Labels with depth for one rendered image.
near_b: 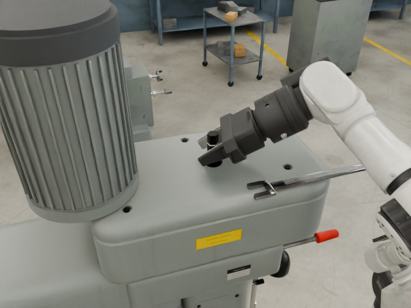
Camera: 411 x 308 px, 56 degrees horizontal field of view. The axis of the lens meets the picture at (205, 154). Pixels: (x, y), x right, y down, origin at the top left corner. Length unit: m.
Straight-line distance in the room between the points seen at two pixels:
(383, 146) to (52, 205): 0.52
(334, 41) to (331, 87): 4.83
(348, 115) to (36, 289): 0.62
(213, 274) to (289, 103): 0.38
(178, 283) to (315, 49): 4.73
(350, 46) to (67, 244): 5.18
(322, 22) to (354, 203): 2.47
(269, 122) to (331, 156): 3.50
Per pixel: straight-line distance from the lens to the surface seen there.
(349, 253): 3.26
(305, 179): 0.75
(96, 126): 0.59
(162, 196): 0.71
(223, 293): 0.94
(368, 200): 3.76
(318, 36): 5.31
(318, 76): 0.69
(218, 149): 0.72
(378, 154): 0.63
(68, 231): 0.87
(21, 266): 0.84
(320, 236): 0.91
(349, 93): 0.66
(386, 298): 1.12
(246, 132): 0.70
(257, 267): 0.87
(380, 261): 1.05
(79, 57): 0.53
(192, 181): 0.73
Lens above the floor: 2.36
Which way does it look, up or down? 36 degrees down
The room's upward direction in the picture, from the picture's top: straight up
